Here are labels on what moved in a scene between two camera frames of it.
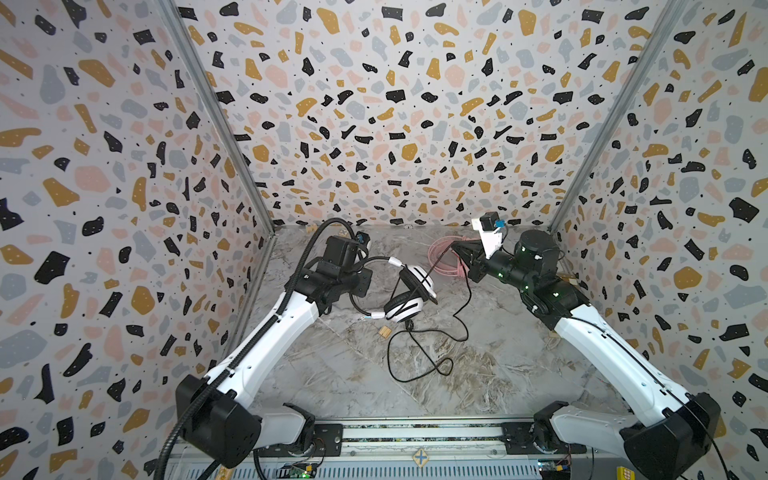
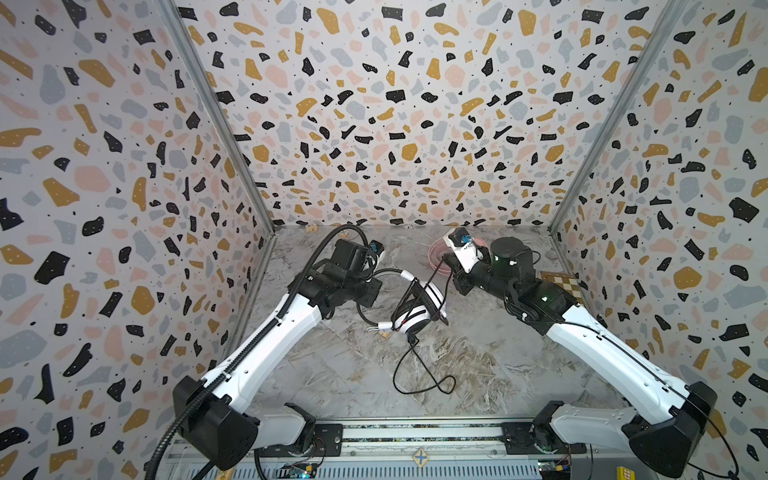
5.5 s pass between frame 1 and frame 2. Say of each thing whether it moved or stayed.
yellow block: stayed
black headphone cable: moved
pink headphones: stayed
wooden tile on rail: stayed
